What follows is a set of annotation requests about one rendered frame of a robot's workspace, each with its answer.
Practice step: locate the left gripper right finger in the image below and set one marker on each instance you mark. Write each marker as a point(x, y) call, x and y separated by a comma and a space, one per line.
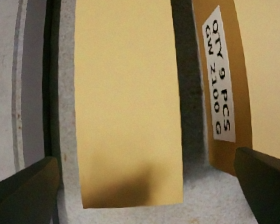
point(259, 177)

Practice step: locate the brown cardboard carton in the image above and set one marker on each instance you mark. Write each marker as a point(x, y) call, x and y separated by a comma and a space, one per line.
point(239, 43)
point(127, 104)

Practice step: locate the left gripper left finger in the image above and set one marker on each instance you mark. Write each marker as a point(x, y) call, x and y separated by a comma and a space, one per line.
point(29, 196)

